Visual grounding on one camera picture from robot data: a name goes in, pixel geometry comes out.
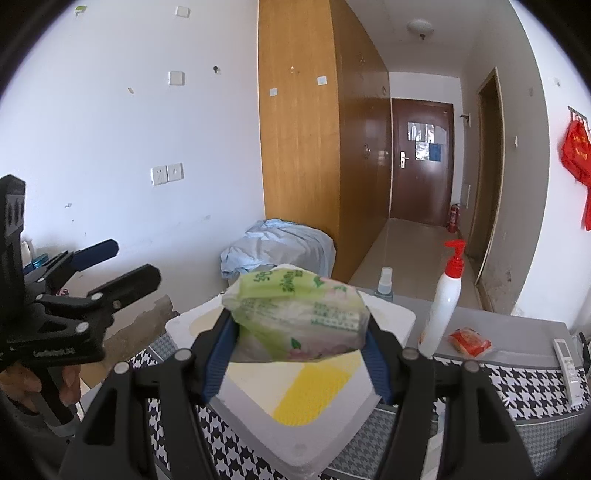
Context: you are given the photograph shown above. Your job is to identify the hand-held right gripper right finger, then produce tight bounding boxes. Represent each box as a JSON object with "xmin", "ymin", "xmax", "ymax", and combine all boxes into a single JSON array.
[{"xmin": 358, "ymin": 318, "xmax": 539, "ymax": 480}]

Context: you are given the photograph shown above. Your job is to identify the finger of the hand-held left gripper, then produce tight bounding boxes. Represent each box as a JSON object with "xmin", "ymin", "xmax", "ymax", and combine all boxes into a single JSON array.
[
  {"xmin": 34, "ymin": 264, "xmax": 162, "ymax": 324},
  {"xmin": 23, "ymin": 239, "xmax": 120, "ymax": 296}
]

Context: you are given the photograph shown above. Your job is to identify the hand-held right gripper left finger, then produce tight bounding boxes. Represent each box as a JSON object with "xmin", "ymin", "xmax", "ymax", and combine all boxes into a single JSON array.
[{"xmin": 60, "ymin": 307, "xmax": 241, "ymax": 480}]

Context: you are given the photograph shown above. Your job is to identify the white foam box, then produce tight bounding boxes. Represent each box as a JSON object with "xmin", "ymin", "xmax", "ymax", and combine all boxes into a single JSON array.
[{"xmin": 165, "ymin": 263, "xmax": 416, "ymax": 480}]

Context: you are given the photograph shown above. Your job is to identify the green tissue pack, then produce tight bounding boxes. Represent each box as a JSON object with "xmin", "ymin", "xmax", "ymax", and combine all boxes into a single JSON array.
[{"xmin": 222, "ymin": 269, "xmax": 371, "ymax": 363}]

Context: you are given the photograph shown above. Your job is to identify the person's left forearm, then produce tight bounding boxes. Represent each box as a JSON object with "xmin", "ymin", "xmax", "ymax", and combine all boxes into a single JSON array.
[{"xmin": 0, "ymin": 392, "xmax": 81, "ymax": 467}]

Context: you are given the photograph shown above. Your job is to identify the person's left hand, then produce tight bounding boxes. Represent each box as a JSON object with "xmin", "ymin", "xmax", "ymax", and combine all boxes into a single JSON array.
[{"xmin": 0, "ymin": 357, "xmax": 81, "ymax": 407}]

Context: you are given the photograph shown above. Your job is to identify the yellow mesh pad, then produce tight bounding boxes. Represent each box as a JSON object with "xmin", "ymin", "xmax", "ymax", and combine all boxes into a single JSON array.
[{"xmin": 272, "ymin": 364, "xmax": 363, "ymax": 428}]

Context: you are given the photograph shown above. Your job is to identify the small clear spray bottle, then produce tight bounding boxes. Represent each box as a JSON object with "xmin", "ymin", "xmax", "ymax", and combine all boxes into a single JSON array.
[{"xmin": 375, "ymin": 267, "xmax": 394, "ymax": 303}]

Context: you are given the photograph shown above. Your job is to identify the white pump bottle red top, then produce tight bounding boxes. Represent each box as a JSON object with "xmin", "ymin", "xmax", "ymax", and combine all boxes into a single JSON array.
[{"xmin": 418, "ymin": 239, "xmax": 466, "ymax": 358}]

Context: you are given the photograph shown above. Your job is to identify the red snack packet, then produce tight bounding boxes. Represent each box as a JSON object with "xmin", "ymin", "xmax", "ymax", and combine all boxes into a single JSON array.
[{"xmin": 448, "ymin": 327, "xmax": 493, "ymax": 358}]

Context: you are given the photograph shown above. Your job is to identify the light blue crumpled cloth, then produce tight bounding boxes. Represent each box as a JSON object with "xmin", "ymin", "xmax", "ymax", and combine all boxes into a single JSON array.
[{"xmin": 219, "ymin": 218, "xmax": 336, "ymax": 280}]

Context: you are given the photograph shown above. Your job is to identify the houndstooth table cloth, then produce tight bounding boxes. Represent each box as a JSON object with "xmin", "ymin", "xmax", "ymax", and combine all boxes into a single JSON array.
[{"xmin": 76, "ymin": 288, "xmax": 591, "ymax": 480}]

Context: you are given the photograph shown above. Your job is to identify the dark brown door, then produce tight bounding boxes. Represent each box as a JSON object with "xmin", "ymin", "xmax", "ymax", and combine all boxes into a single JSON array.
[{"xmin": 392, "ymin": 98, "xmax": 455, "ymax": 227}]

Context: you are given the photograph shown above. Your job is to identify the white remote control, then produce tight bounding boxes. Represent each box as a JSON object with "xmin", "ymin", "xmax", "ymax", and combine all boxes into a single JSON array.
[{"xmin": 553, "ymin": 338, "xmax": 585, "ymax": 406}]

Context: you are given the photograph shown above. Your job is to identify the wooden wardrobe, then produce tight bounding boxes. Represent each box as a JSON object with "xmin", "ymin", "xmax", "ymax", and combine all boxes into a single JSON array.
[{"xmin": 257, "ymin": 0, "xmax": 392, "ymax": 283}]

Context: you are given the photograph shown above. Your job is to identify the papers on door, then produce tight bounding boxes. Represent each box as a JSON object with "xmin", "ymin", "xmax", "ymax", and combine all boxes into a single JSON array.
[{"xmin": 407, "ymin": 121, "xmax": 446, "ymax": 161}]

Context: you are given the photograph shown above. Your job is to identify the round ceiling lamp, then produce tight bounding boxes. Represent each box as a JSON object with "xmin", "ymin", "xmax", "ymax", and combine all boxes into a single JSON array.
[{"xmin": 407, "ymin": 18, "xmax": 435, "ymax": 41}]

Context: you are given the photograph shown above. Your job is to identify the wooden side door frame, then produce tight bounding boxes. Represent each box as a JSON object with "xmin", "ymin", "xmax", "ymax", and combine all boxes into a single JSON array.
[{"xmin": 468, "ymin": 67, "xmax": 505, "ymax": 284}]

